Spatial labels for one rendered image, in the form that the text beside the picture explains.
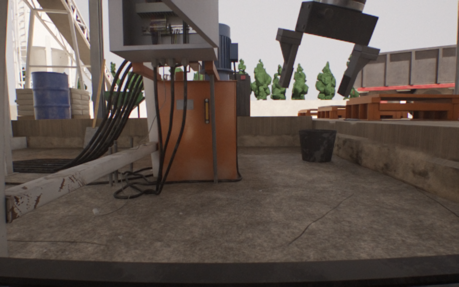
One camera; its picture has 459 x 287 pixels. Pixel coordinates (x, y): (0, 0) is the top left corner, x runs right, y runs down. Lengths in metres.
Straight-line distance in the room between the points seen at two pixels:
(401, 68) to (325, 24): 8.56
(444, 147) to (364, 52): 1.06
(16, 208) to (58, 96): 4.50
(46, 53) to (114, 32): 12.89
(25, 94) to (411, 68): 10.06
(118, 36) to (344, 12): 0.80
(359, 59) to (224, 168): 1.09
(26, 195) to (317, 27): 0.68
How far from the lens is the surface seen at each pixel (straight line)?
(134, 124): 3.44
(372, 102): 2.96
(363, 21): 0.50
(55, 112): 5.06
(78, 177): 0.81
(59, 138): 4.03
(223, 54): 1.70
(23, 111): 6.44
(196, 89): 1.43
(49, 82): 5.10
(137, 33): 1.22
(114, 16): 1.07
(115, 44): 1.04
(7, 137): 2.24
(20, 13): 14.87
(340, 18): 0.48
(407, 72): 8.98
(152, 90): 1.60
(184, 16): 0.68
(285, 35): 0.45
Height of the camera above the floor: 0.39
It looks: 6 degrees down
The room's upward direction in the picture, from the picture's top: 1 degrees counter-clockwise
